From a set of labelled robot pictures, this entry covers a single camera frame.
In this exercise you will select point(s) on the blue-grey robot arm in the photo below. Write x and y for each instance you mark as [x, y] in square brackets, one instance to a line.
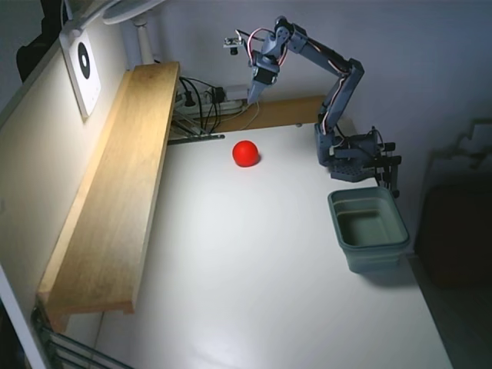
[326, 52]

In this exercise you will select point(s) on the wooden edge strip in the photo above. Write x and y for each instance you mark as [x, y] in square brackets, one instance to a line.
[284, 111]

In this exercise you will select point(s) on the red ball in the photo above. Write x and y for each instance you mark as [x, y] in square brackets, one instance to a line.
[245, 153]

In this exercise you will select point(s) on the long wooden shelf board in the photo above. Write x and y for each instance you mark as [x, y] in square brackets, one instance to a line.
[123, 173]

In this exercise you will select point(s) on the grey-green plastic container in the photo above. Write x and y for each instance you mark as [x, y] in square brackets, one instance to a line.
[369, 230]

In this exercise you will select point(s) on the metal shelf bracket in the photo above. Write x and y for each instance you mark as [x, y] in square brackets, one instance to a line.
[192, 139]

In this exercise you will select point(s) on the white desk lamp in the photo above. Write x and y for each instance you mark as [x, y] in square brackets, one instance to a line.
[132, 9]

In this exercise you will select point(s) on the blue-grey gripper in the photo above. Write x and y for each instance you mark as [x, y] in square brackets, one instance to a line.
[260, 78]

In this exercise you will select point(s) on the white panel with black circle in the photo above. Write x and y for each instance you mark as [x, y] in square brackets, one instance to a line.
[86, 73]

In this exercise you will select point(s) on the white power strip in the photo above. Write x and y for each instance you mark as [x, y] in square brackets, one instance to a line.
[230, 100]

